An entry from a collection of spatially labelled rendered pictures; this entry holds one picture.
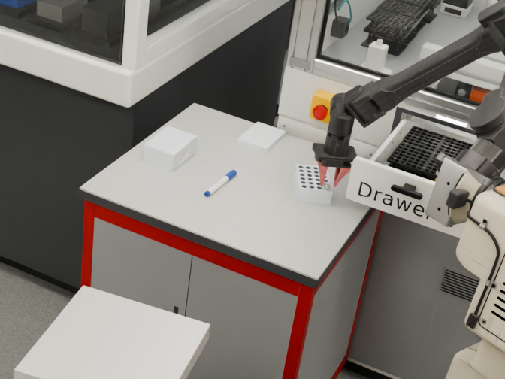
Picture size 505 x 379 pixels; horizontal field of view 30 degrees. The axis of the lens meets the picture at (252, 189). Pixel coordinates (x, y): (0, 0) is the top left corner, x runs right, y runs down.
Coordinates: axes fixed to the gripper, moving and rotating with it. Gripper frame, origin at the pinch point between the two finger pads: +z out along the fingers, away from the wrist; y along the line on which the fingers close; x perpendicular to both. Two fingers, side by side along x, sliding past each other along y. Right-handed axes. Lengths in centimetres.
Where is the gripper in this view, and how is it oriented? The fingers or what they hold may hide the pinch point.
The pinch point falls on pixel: (328, 183)
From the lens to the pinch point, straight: 231.5
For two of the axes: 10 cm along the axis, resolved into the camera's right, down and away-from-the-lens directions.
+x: 0.9, 5.4, -8.3
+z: -1.4, 8.4, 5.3
